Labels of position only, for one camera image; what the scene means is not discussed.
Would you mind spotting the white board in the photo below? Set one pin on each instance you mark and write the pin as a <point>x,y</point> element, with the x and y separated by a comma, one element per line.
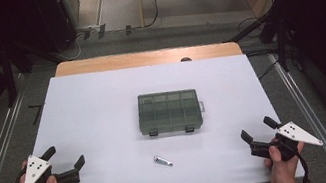
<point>94,117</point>

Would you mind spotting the grey clear compartment box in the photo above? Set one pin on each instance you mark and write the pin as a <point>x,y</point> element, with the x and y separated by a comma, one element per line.
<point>167,111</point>

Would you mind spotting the person's right hand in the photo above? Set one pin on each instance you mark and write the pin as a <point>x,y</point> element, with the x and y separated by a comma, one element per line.
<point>284,175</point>

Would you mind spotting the wooden table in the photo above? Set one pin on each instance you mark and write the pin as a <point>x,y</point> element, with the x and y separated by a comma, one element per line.
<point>112,63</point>

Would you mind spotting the black stand with legs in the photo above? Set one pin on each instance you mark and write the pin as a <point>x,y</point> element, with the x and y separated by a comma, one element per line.
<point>251,26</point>

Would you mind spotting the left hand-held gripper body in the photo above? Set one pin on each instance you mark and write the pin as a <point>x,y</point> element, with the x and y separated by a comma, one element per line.
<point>34,170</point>

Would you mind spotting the black tape strip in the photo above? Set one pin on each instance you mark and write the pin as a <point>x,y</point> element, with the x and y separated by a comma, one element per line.
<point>37,113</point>

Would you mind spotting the small silver metal piece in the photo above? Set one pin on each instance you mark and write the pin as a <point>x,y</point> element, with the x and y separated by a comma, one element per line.
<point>162,161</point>

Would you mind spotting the black cabinet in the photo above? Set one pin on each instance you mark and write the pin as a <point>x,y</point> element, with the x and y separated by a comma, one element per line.
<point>53,19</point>

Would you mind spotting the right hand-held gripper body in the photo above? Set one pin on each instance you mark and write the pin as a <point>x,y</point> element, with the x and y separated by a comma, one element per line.
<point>295,134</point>

